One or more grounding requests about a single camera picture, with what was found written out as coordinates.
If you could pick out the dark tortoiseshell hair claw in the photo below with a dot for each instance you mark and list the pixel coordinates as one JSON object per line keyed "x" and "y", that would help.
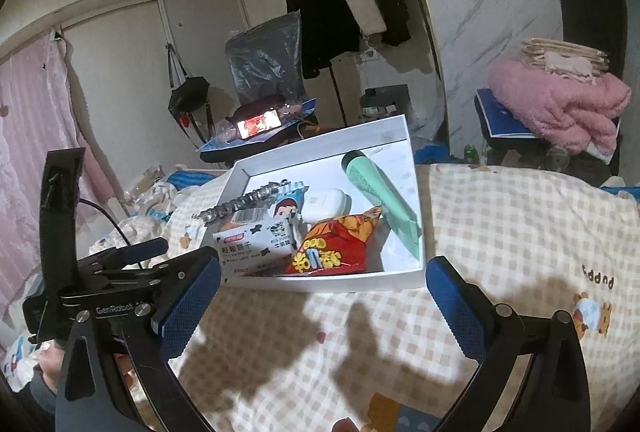
{"x": 249, "y": 200}

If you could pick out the red yellow snack bag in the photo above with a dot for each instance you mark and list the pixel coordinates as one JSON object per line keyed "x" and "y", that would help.
{"x": 336, "y": 246}

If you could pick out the dark plastic wrapped panel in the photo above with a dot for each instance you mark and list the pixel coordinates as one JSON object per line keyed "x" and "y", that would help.
{"x": 267, "y": 60}

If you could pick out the black bag on tripod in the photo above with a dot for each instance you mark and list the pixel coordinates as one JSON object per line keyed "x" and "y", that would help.
{"x": 187, "y": 95}

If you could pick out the black jacket on rack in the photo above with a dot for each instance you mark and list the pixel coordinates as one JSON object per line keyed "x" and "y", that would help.
{"x": 395, "y": 15}

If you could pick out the white shallow cardboard box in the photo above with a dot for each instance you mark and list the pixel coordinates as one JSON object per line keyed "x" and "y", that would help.
{"x": 316, "y": 162}

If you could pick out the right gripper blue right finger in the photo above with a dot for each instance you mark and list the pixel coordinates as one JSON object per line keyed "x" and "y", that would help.
{"x": 468, "y": 312}

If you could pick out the black hanging coat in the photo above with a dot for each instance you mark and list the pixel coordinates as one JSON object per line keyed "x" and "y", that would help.
{"x": 327, "y": 30}

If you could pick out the white earbuds case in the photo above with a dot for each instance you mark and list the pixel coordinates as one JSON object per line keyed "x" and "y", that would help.
{"x": 323, "y": 203}

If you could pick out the black chair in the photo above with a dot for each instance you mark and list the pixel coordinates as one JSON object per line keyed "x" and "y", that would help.
{"x": 599, "y": 24}

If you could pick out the stack of woven mats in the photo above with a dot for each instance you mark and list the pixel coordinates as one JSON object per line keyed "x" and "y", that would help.
{"x": 565, "y": 59}

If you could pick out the pink curtain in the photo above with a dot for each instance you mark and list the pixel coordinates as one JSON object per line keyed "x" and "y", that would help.
{"x": 36, "y": 117}

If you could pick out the smartphone with lit screen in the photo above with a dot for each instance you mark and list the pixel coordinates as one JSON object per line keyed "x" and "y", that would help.
{"x": 259, "y": 124}

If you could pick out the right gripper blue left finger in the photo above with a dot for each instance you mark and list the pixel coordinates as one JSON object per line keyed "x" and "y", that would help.
{"x": 187, "y": 287}

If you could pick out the person's left hand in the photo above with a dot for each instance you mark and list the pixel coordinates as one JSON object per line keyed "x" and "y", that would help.
{"x": 50, "y": 360}

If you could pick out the blue book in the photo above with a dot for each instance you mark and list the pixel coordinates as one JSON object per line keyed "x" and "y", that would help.
{"x": 497, "y": 120}

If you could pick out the blue cartoon lollipop pack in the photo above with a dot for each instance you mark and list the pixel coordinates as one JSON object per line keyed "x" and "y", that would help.
{"x": 289, "y": 199}

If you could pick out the pink fleece blanket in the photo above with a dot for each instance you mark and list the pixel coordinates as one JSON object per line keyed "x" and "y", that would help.
{"x": 568, "y": 113}

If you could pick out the white cow-print biscuit pack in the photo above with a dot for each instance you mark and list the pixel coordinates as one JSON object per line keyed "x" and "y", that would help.
{"x": 255, "y": 247}

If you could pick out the mint green cream tube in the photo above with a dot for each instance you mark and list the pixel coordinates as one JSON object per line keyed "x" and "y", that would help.
{"x": 372, "y": 182}

